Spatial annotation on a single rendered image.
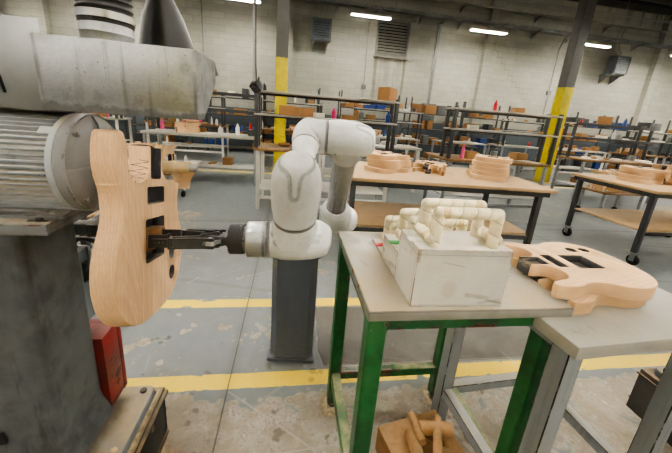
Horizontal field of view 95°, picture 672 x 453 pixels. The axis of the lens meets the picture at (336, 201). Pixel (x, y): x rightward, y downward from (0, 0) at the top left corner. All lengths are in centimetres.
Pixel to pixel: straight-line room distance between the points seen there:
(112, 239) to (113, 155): 16
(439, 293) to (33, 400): 118
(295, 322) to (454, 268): 119
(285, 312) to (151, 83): 140
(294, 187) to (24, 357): 90
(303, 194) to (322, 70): 1144
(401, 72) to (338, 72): 237
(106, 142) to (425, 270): 76
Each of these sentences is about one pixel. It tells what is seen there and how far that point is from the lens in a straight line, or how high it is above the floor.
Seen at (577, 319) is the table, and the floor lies 90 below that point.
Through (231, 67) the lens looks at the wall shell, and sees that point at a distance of 1214.
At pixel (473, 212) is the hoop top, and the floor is 120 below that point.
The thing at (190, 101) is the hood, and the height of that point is 142.
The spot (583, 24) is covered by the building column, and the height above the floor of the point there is 406.
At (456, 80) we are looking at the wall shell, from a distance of 1349.
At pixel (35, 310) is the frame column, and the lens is 116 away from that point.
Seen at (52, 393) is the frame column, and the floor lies 60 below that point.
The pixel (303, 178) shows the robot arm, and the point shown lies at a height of 129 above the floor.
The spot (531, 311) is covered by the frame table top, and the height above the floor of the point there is 92.
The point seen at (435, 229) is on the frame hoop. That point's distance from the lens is 84.
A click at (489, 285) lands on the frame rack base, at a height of 100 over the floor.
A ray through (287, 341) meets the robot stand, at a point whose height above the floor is 13.
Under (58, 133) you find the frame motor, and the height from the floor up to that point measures 133.
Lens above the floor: 142
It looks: 16 degrees down
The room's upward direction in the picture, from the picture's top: 5 degrees clockwise
